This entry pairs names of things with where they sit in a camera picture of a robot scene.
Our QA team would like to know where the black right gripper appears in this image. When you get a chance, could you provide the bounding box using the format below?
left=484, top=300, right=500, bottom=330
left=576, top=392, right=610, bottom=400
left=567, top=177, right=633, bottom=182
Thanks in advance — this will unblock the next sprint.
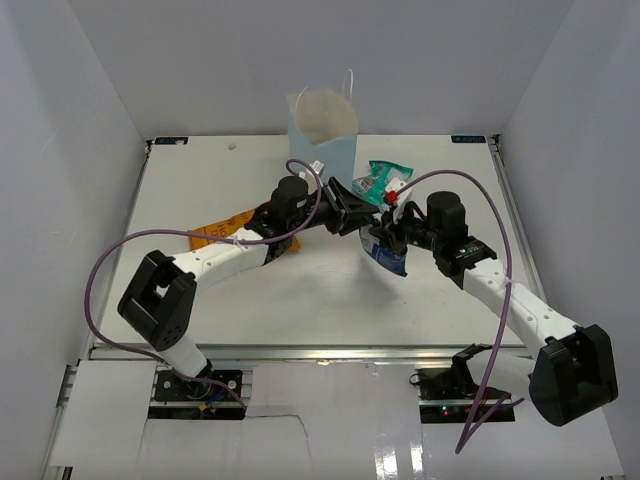
left=370, top=200, right=443, bottom=254

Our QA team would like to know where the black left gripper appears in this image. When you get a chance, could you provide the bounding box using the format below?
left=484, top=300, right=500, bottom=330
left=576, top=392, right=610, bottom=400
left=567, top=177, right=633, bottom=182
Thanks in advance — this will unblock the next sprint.
left=287, top=176, right=378, bottom=237

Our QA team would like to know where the blue Kettle chips bag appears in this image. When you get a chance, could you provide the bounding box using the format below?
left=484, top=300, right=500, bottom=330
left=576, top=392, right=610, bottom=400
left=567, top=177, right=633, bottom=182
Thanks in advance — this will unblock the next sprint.
left=359, top=227, right=408, bottom=277

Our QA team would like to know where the orange Kettle chips bag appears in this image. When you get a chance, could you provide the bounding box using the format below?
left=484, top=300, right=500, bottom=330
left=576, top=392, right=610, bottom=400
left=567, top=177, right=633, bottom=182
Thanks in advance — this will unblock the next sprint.
left=187, top=202, right=301, bottom=254

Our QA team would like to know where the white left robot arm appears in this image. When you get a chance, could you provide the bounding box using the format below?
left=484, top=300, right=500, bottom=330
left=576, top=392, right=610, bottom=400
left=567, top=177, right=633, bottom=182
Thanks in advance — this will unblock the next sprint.
left=117, top=176, right=378, bottom=399

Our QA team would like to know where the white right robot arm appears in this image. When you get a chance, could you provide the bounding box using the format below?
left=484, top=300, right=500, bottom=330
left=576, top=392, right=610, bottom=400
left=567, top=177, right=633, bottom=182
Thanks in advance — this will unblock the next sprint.
left=378, top=190, right=619, bottom=426

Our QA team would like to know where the light blue paper bag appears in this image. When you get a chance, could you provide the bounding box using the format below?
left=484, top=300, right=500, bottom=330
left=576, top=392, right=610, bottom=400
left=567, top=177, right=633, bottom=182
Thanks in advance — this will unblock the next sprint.
left=286, top=69, right=359, bottom=187

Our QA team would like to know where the white front cover paper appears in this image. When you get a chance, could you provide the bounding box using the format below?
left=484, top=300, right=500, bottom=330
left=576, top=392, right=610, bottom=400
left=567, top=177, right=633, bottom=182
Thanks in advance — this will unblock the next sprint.
left=50, top=361, right=623, bottom=479

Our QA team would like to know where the teal snack packet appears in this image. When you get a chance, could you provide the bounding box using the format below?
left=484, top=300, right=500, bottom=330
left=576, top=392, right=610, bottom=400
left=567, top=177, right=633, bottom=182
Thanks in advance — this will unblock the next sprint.
left=352, top=160, right=414, bottom=205

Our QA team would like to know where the blue label sticker right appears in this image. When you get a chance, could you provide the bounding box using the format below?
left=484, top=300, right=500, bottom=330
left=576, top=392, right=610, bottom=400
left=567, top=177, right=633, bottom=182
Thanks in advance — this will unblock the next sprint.
left=451, top=135, right=486, bottom=144

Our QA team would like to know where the blue label sticker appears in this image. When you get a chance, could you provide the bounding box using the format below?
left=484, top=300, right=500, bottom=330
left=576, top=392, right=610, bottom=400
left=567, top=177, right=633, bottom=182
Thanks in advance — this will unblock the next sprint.
left=153, top=137, right=189, bottom=146
left=451, top=135, right=486, bottom=144

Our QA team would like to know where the blue label sticker left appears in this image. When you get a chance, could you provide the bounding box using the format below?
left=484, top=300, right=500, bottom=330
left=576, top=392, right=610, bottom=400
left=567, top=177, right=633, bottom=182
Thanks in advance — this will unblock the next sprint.
left=153, top=137, right=189, bottom=146

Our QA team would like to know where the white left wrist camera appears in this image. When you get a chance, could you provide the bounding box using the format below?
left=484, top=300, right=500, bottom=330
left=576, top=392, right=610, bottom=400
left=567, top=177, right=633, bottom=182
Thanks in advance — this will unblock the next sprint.
left=310, top=160, right=325, bottom=176

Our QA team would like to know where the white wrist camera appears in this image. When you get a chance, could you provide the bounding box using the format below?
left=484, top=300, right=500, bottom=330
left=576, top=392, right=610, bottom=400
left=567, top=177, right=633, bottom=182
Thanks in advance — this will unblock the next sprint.
left=383, top=178, right=413, bottom=224
left=310, top=160, right=325, bottom=176

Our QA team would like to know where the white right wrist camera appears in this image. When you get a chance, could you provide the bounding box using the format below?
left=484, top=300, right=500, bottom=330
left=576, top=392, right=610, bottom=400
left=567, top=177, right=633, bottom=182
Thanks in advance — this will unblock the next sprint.
left=383, top=178, right=413, bottom=224

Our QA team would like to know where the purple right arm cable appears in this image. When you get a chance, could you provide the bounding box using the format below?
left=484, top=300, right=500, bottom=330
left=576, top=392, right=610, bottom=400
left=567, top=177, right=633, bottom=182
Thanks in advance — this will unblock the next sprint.
left=399, top=169, right=526, bottom=455

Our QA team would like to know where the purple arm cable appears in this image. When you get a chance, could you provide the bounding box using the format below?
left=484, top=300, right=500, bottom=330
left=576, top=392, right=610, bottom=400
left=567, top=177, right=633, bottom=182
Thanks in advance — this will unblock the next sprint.
left=84, top=158, right=326, bottom=409
left=399, top=169, right=526, bottom=455

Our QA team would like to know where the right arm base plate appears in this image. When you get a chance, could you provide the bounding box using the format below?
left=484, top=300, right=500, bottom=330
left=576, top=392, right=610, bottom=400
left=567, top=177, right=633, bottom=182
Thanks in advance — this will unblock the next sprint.
left=408, top=368, right=515, bottom=425

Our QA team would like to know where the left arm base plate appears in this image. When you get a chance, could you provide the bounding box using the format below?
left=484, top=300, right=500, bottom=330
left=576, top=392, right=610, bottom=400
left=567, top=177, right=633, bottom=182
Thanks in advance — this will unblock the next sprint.
left=148, top=369, right=248, bottom=421

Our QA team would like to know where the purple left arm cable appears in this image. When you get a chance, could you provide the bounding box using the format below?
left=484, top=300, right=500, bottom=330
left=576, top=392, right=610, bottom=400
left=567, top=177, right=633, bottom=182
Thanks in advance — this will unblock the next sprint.
left=84, top=158, right=326, bottom=409

